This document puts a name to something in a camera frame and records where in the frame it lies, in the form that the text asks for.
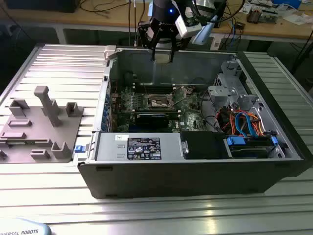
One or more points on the green motherboard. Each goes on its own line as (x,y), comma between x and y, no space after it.
(189,111)

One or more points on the pale blue teach pendant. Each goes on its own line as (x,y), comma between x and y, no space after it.
(22,228)

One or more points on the silver power supply unit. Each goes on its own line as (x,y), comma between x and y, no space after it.
(107,147)

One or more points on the black upright box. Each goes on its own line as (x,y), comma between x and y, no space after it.
(221,12)

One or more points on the CPU socket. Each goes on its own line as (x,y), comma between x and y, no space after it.
(159,101)

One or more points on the blue case latch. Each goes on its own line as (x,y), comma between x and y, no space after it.
(78,148)

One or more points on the finned CPU cooler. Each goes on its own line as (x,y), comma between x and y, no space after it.
(253,16)

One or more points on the white paper sheets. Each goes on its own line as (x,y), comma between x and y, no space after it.
(297,19)

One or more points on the hard disk in blue carrier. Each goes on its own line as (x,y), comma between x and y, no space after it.
(236,142)

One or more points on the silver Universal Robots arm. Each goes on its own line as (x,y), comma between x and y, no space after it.
(203,33)

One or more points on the blue cardboard box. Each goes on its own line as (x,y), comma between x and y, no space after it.
(286,3)

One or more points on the grey electronic module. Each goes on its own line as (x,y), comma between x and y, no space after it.
(269,16)

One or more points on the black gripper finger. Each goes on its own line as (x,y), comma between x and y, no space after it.
(172,52)
(153,52)

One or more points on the large black box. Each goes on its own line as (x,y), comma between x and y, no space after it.
(41,6)

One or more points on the grey parts rack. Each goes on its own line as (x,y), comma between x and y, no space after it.
(36,142)

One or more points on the silver Intel CPU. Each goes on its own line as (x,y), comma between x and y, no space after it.
(162,58)

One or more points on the RAM stick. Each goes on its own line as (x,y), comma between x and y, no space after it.
(156,112)

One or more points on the black open PC case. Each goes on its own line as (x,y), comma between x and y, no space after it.
(171,178)

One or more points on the white label sheet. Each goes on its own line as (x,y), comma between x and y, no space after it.
(216,42)

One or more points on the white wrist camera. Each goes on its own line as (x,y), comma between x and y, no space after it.
(185,30)

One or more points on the grey metal drive cage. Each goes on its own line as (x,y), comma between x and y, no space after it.
(223,90)

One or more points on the wooden desk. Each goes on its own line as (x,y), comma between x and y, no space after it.
(73,19)

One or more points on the small black adapter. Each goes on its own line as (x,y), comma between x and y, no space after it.
(240,25)

